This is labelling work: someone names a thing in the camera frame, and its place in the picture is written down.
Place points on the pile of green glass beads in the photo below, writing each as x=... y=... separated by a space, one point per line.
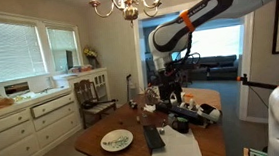
x=119 y=143

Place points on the light patterned wooden block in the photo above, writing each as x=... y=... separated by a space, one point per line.
x=138 y=119

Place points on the dark sofa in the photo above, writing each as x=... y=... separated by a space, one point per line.
x=219 y=66

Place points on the glass jar with white lid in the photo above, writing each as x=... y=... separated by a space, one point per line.
x=172 y=120

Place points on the white paper sheet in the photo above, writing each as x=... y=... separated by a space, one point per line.
x=178 y=148

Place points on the clear round container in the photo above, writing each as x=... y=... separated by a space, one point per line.
x=152 y=95

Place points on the white countertop appliance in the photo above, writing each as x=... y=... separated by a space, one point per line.
x=15 y=88

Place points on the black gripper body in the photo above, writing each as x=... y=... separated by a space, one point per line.
x=170 y=80

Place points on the silver metal spoon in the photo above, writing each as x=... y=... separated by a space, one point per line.
x=162 y=130

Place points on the black upright pole stand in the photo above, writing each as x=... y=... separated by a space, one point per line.
x=128 y=85

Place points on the wide white window blind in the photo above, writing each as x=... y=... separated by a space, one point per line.
x=6 y=48

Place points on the narrow white window blind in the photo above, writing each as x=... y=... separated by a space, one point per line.
x=61 y=44

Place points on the black folded umbrella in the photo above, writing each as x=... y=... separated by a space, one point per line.
x=96 y=103

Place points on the dark armchair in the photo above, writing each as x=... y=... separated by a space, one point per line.
x=152 y=70

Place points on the white glass door cabinet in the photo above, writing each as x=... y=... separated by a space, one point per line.
x=98 y=81

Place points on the black rod with orange clamp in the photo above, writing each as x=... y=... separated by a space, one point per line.
x=257 y=83

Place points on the long black box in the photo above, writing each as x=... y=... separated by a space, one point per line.
x=185 y=112

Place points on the small white bottle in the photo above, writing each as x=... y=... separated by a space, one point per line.
x=191 y=104

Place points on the brass chandelier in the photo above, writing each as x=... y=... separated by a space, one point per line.
x=130 y=12

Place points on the aluminium rail frame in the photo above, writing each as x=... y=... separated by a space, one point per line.
x=257 y=154

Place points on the wooden base board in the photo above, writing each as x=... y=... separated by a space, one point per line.
x=245 y=154

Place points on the black mug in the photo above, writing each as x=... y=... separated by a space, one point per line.
x=182 y=127

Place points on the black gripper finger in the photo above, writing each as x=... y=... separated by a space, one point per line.
x=177 y=95
x=165 y=96

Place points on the green cloth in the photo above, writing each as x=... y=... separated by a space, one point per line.
x=181 y=120

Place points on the dark wooden chair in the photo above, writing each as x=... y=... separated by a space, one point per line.
x=87 y=92

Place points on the white drawer sideboard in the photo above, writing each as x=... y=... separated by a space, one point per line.
x=16 y=131

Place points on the bright living room window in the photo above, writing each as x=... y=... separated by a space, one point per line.
x=220 y=41

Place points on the small orange item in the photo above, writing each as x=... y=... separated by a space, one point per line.
x=189 y=96

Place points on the yellow flowers in vase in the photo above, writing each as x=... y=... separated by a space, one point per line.
x=90 y=55

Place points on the white and black device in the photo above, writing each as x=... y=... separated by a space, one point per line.
x=209 y=112

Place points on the white round plate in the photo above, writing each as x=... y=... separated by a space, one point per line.
x=117 y=133

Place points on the white crumpled cloth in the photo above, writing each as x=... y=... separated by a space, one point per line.
x=149 y=108

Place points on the colourful items pile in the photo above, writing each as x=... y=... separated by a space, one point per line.
x=80 y=69

